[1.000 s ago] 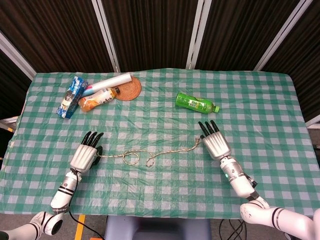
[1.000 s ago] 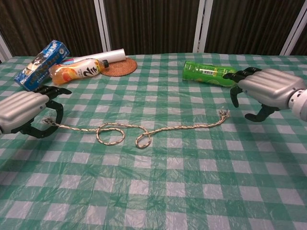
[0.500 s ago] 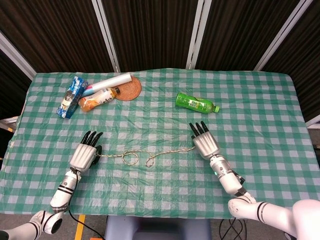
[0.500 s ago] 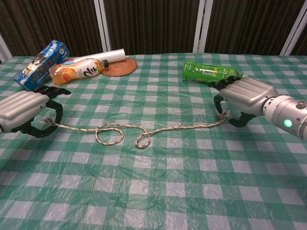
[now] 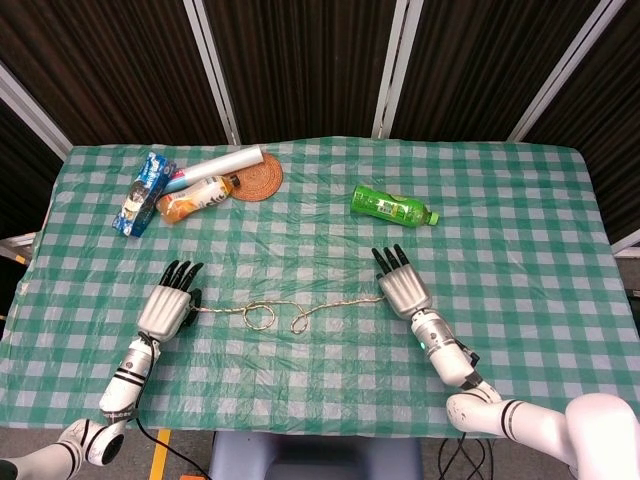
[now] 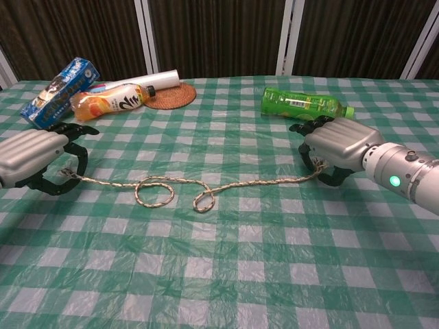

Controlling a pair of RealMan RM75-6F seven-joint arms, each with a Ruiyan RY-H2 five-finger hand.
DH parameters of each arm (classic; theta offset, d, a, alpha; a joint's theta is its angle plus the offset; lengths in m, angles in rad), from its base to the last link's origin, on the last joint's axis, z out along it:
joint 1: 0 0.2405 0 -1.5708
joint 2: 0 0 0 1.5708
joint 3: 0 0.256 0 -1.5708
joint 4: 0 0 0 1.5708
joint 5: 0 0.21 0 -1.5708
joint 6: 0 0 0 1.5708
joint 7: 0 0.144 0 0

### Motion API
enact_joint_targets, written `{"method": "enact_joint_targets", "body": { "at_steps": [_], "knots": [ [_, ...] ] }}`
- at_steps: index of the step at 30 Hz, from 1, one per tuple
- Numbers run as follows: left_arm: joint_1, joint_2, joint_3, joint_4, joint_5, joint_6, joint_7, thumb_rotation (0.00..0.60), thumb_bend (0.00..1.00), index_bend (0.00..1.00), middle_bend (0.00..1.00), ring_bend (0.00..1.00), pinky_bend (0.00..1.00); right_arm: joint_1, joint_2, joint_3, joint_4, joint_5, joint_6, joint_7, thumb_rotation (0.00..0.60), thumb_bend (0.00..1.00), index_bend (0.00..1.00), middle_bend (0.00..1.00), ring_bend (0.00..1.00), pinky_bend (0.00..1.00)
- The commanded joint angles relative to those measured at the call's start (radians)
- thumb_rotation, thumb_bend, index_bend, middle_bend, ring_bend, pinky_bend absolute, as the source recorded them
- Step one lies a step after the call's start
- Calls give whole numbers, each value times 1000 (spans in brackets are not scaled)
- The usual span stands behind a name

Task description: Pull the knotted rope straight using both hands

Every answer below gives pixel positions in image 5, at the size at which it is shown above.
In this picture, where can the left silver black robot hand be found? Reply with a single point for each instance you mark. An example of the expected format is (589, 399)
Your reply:
(165, 310)

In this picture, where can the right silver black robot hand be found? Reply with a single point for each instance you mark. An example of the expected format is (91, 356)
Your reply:
(405, 292)

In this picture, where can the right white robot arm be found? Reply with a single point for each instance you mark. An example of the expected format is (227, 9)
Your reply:
(450, 360)

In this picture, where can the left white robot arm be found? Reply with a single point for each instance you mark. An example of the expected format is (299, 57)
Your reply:
(125, 385)

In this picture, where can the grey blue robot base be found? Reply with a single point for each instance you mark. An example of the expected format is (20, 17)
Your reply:
(315, 457)

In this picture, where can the green plastic drink bottle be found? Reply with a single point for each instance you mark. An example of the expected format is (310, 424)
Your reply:
(385, 202)

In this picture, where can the orange juice bottle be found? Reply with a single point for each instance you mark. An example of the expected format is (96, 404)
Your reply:
(190, 200)

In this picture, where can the blue cardboard box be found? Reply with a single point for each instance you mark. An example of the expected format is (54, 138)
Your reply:
(140, 200)

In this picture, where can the green white checked tablecloth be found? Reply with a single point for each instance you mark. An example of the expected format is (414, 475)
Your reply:
(320, 370)

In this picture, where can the yellow floor tape line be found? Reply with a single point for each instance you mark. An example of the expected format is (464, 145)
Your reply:
(160, 455)

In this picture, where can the round woven brown coaster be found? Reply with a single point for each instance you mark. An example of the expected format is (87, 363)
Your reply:
(262, 180)

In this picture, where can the white rolled paper tube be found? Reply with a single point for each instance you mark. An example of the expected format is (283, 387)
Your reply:
(230, 161)

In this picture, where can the small orange floor item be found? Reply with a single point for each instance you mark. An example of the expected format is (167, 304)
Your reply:
(196, 476)

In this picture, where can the white partition frame post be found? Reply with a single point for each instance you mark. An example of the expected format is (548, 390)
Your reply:
(397, 70)
(627, 246)
(565, 75)
(212, 75)
(35, 115)

